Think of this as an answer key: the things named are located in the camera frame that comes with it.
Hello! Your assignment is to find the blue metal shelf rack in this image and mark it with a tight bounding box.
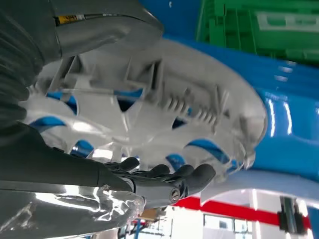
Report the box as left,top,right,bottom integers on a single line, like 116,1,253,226
29,0,319,239

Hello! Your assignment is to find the red barrier belt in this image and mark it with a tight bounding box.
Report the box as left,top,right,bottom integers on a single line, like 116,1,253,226
174,197,312,228

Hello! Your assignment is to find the green plastic crate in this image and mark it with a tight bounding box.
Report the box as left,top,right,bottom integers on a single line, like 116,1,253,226
195,0,319,65

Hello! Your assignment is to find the black barrier post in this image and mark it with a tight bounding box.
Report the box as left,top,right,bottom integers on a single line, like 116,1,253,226
277,196,310,236

